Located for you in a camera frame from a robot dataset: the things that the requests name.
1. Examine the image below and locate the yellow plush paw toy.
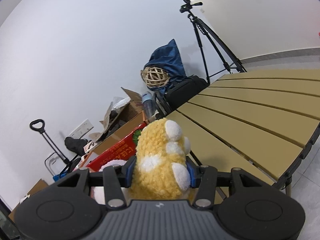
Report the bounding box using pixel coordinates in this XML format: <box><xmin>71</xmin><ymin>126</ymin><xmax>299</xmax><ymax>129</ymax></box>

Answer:
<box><xmin>127</xmin><ymin>118</ymin><xmax>195</xmax><ymax>201</ymax></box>

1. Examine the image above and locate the red cardboard fruit box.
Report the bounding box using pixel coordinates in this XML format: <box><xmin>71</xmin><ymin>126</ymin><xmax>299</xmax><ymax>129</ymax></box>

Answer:
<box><xmin>86</xmin><ymin>122</ymin><xmax>147</xmax><ymax>172</ymax></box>

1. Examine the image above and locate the brown open cardboard box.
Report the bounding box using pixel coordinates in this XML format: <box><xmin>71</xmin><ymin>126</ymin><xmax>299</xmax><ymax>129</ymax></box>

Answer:
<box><xmin>91</xmin><ymin>87</ymin><xmax>144</xmax><ymax>155</ymax></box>

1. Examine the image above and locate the black cloth bag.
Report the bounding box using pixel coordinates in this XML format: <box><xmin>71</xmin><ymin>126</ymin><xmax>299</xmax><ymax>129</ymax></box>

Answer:
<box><xmin>65</xmin><ymin>137</ymin><xmax>88</xmax><ymax>156</ymax></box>

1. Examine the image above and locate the black suitcase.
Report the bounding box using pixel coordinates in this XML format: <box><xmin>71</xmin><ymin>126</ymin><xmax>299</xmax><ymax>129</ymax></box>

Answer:
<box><xmin>153</xmin><ymin>75</ymin><xmax>208</xmax><ymax>118</ymax></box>

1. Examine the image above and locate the blue plastic crate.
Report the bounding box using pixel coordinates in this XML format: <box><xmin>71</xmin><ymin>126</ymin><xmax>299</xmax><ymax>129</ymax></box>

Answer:
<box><xmin>53</xmin><ymin>172</ymin><xmax>67</xmax><ymax>181</ymax></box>

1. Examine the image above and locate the blue water bottle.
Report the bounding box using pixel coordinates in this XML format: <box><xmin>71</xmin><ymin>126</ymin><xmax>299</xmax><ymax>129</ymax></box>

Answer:
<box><xmin>142</xmin><ymin>92</ymin><xmax>156</xmax><ymax>118</ymax></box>

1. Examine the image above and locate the woven rattan ball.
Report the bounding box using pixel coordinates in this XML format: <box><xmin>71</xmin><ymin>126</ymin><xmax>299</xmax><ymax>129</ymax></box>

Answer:
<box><xmin>140</xmin><ymin>66</ymin><xmax>170</xmax><ymax>88</ymax></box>

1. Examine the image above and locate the blue velvet bag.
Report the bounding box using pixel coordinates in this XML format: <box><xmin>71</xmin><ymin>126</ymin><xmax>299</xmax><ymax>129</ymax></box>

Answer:
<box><xmin>143</xmin><ymin>39</ymin><xmax>187</xmax><ymax>92</ymax></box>

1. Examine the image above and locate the white wall socket strip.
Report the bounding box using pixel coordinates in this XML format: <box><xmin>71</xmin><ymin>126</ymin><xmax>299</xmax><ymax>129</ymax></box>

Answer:
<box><xmin>69</xmin><ymin>119</ymin><xmax>94</xmax><ymax>139</ymax></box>

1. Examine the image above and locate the black trolley handle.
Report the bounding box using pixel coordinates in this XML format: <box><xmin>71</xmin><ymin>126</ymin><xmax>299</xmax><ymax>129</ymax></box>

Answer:
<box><xmin>29</xmin><ymin>119</ymin><xmax>70</xmax><ymax>174</ymax></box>

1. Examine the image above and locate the black camera tripod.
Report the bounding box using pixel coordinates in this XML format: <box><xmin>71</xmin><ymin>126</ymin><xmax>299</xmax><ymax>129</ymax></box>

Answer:
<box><xmin>180</xmin><ymin>2</ymin><xmax>247</xmax><ymax>84</ymax></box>

